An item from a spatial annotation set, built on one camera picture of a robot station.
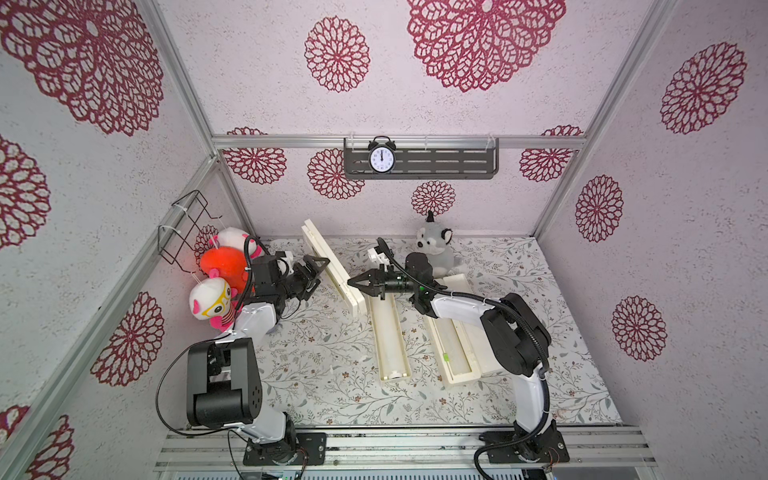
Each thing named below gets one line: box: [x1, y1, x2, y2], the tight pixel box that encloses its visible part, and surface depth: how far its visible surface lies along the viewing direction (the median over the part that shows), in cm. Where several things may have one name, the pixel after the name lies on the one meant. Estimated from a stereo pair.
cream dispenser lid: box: [301, 218, 366, 317], surface depth 85 cm
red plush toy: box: [200, 246, 247, 290], surface depth 89 cm
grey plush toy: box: [415, 221, 455, 278], surface depth 98 cm
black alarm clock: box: [368, 135, 397, 175], surface depth 92 cm
